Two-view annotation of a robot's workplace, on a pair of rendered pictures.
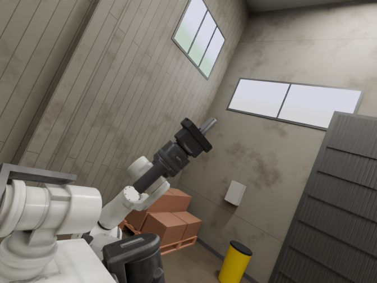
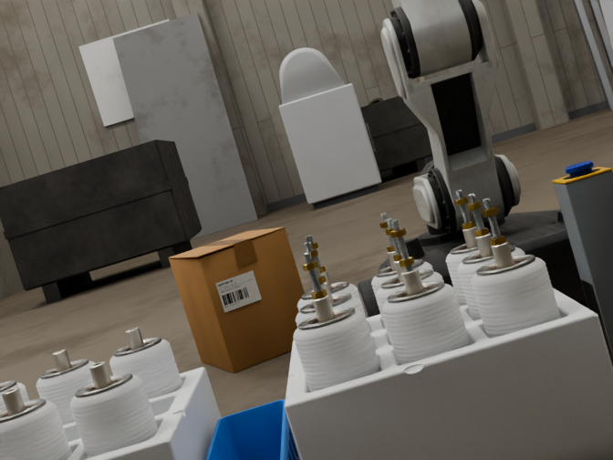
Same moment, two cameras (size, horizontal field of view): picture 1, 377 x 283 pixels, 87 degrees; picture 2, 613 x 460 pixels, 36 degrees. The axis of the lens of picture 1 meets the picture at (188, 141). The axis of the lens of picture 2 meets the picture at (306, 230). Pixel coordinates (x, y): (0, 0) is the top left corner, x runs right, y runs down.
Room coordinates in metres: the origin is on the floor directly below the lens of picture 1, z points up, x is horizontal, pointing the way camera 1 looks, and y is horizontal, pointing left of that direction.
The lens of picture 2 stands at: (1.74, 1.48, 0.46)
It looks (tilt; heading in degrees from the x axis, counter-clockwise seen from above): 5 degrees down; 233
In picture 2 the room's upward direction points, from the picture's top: 17 degrees counter-clockwise
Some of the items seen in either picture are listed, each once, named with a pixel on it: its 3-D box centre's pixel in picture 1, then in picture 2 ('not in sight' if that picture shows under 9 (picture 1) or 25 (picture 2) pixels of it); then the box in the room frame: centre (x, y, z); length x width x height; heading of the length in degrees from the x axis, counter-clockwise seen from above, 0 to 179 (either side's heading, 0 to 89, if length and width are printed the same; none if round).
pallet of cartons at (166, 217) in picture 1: (168, 215); not in sight; (3.86, -0.22, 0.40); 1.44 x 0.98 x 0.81; 142
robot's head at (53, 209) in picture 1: (49, 216); not in sight; (0.28, 0.13, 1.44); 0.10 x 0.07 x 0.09; 142
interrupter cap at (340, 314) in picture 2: not in sight; (327, 319); (1.03, 0.53, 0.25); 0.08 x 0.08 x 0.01
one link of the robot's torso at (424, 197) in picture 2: not in sight; (465, 191); (0.23, 0.08, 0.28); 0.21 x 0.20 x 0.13; 52
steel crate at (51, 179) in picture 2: not in sight; (107, 220); (-1.26, -4.67, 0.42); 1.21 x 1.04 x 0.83; 145
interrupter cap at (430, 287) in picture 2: not in sight; (416, 292); (0.94, 0.61, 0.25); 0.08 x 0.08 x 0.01
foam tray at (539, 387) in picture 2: not in sight; (440, 389); (0.87, 0.52, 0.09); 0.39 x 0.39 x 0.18; 51
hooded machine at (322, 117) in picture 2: not in sight; (324, 124); (-3.26, -4.44, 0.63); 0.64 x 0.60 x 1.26; 143
